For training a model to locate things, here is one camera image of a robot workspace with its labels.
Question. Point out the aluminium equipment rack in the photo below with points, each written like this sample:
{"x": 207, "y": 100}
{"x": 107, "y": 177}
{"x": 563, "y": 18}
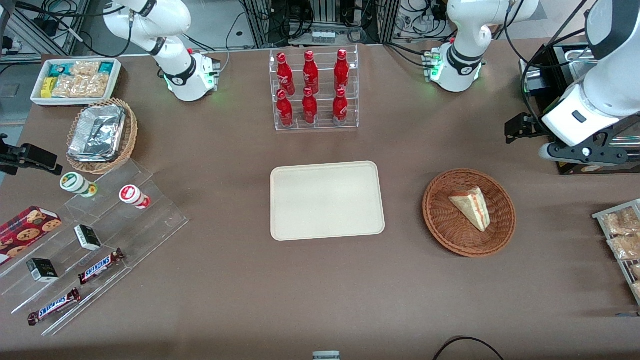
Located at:
{"x": 325, "y": 15}

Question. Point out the clear acrylic bottle rack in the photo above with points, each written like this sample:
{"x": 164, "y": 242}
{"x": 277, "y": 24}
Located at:
{"x": 322, "y": 122}

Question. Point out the yellow snack packet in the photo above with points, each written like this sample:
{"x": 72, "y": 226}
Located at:
{"x": 47, "y": 87}

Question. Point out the red lidded white cup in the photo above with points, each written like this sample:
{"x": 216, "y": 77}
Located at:
{"x": 132, "y": 195}

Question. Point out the teal snack packet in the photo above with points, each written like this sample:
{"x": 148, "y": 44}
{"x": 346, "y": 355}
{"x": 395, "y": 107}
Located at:
{"x": 106, "y": 67}
{"x": 58, "y": 69}

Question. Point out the oval tan wicker basket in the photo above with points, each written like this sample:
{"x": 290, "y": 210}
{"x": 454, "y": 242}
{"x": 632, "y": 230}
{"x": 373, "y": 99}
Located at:
{"x": 131, "y": 130}

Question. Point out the small grey device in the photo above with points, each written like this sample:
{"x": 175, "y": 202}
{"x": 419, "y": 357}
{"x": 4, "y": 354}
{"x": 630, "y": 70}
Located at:
{"x": 326, "y": 356}

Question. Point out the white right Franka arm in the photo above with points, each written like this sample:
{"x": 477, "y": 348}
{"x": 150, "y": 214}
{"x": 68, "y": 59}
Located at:
{"x": 175, "y": 75}

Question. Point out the triangular sandwich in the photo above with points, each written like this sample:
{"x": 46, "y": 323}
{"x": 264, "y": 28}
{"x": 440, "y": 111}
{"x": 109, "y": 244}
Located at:
{"x": 472, "y": 206}

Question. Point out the brown Snickers bar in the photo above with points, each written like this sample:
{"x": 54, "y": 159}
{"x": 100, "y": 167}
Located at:
{"x": 54, "y": 306}
{"x": 100, "y": 266}

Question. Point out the small black box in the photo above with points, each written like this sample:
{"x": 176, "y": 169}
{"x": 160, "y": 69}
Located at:
{"x": 87, "y": 237}
{"x": 42, "y": 270}

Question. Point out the red plaid cookie box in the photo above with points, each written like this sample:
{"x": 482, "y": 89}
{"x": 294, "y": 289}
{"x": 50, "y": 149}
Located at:
{"x": 25, "y": 230}

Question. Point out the green lidded white cup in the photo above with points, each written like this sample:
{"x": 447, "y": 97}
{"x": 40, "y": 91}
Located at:
{"x": 75, "y": 183}

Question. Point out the round brown wicker basket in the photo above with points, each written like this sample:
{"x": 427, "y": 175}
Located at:
{"x": 450, "y": 230}

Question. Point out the aluminium foil tray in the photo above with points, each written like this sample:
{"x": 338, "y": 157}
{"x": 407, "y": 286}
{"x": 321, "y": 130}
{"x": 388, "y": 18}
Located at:
{"x": 97, "y": 132}

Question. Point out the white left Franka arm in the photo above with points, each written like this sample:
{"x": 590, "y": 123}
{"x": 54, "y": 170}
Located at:
{"x": 465, "y": 30}

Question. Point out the clear pastry bag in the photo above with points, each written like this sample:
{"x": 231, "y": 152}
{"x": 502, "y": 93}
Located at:
{"x": 622, "y": 221}
{"x": 627, "y": 246}
{"x": 637, "y": 290}
{"x": 636, "y": 271}

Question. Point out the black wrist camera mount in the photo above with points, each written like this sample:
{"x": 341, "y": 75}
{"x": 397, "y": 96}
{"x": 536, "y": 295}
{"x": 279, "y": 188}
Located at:
{"x": 595, "y": 155}

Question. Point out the clear cracker bag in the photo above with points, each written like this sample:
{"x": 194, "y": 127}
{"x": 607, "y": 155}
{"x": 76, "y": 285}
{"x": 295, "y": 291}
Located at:
{"x": 67, "y": 87}
{"x": 95, "y": 85}
{"x": 85, "y": 68}

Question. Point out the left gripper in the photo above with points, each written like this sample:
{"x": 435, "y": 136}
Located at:
{"x": 533, "y": 126}

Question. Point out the red cola bottle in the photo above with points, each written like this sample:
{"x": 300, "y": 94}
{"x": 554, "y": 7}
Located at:
{"x": 285, "y": 75}
{"x": 309, "y": 109}
{"x": 341, "y": 72}
{"x": 285, "y": 111}
{"x": 340, "y": 109}
{"x": 311, "y": 74}

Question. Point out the black hot dog roller machine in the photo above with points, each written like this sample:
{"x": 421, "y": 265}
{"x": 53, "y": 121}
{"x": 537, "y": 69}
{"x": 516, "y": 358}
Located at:
{"x": 555, "y": 60}

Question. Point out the beige plastic tray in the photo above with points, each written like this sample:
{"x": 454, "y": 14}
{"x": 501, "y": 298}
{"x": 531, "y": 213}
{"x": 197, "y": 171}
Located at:
{"x": 327, "y": 200}

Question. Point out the clear acrylic stepped display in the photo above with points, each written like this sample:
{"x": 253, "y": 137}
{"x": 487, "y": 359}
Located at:
{"x": 145, "y": 225}

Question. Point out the white rectangular snack bin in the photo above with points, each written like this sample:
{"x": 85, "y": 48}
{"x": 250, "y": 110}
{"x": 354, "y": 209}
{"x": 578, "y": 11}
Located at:
{"x": 37, "y": 97}

